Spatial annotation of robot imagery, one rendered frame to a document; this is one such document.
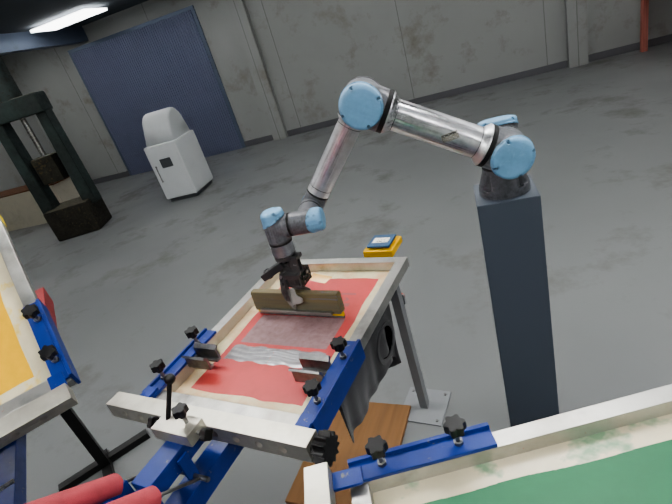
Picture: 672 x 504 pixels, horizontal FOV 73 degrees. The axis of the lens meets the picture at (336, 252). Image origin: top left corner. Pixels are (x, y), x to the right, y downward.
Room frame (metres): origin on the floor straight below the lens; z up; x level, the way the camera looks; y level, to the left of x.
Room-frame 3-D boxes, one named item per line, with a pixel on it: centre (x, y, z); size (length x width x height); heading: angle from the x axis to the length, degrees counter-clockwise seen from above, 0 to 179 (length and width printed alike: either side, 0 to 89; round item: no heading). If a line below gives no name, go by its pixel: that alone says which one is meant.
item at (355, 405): (1.23, 0.03, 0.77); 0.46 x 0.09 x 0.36; 147
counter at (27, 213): (9.34, 5.40, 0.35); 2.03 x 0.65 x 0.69; 71
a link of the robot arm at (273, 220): (1.34, 0.15, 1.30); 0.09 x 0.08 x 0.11; 76
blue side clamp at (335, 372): (0.93, 0.11, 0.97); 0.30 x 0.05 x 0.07; 147
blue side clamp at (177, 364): (1.24, 0.58, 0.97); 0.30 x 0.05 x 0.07; 147
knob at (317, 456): (0.72, 0.16, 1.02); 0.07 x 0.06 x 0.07; 147
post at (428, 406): (1.70, -0.19, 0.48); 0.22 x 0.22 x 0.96; 57
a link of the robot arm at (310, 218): (1.33, 0.05, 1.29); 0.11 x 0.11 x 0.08; 76
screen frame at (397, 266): (1.29, 0.21, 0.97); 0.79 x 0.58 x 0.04; 147
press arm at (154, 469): (0.82, 0.52, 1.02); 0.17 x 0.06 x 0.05; 147
